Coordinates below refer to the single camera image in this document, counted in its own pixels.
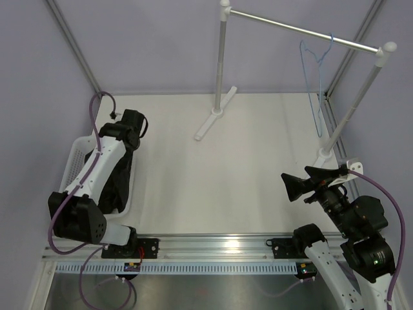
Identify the metal clothes rack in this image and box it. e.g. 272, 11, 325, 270
194, 1, 398, 168

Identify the left black mount plate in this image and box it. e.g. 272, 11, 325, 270
101, 238, 159, 259

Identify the black pinstripe shirt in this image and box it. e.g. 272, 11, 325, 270
83, 148, 136, 216

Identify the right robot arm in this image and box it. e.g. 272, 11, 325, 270
281, 161, 396, 309

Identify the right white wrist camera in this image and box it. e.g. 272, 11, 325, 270
328, 159, 364, 187

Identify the white slotted cable duct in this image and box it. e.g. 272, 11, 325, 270
55, 262, 297, 275

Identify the aluminium rail base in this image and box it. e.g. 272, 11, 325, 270
41, 232, 356, 262

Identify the blue wire hanger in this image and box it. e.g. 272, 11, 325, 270
299, 33, 334, 138

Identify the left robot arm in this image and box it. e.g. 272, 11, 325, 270
48, 110, 148, 258

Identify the black mount plate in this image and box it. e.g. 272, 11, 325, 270
265, 237, 307, 259
101, 238, 159, 259

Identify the right black mount plate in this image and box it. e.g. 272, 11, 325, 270
265, 237, 307, 259

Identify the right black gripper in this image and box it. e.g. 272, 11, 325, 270
281, 165, 355, 236

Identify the white plastic basket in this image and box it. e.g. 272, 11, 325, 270
59, 135, 126, 203

